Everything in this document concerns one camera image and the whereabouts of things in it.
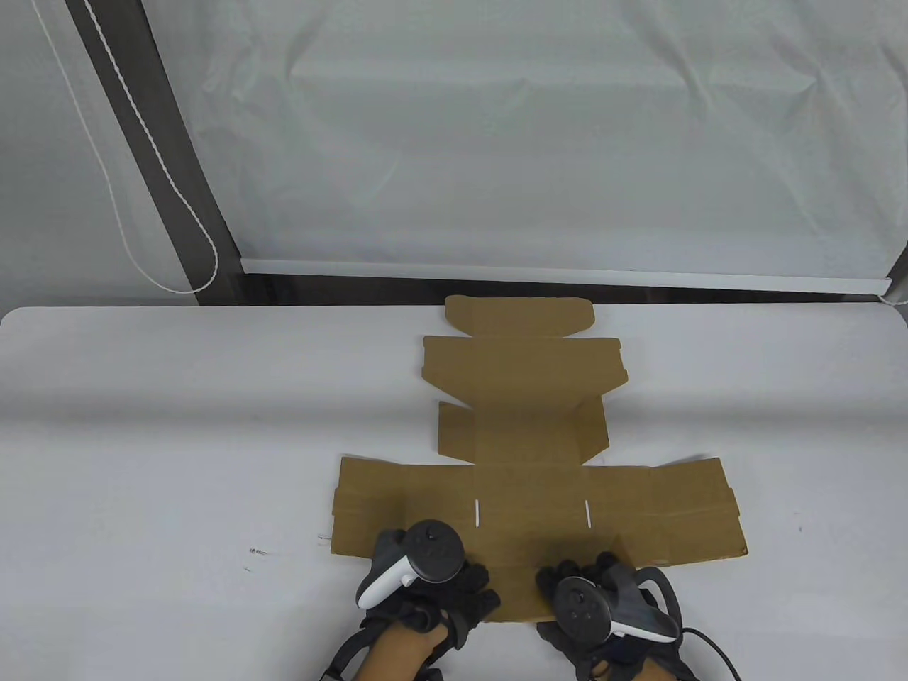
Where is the black and white controller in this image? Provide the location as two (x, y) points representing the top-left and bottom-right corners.
(355, 520), (467, 611)
(553, 564), (685, 645)

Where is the white blind bottom rail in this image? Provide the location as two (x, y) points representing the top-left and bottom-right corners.
(240, 258), (893, 295)

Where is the black cable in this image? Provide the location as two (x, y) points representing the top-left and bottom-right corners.
(681, 628), (742, 681)

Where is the grey window frame post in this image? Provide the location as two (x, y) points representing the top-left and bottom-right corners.
(880, 245), (908, 307)

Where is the dark window frame post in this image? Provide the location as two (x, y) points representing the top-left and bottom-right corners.
(66, 0), (245, 307)

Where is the brown cardboard mailer box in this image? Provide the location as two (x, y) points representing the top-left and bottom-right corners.
(330, 294), (749, 625)

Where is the person's right hand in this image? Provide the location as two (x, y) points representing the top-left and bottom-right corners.
(536, 552), (678, 675)

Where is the white roller blind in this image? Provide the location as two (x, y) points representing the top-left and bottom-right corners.
(138, 0), (908, 281)

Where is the person's left hand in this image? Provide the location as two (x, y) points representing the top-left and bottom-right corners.
(360, 559), (501, 650)

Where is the white blind cord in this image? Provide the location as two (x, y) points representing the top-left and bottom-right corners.
(32, 0), (222, 294)

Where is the person's left forearm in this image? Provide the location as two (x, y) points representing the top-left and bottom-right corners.
(362, 628), (441, 681)

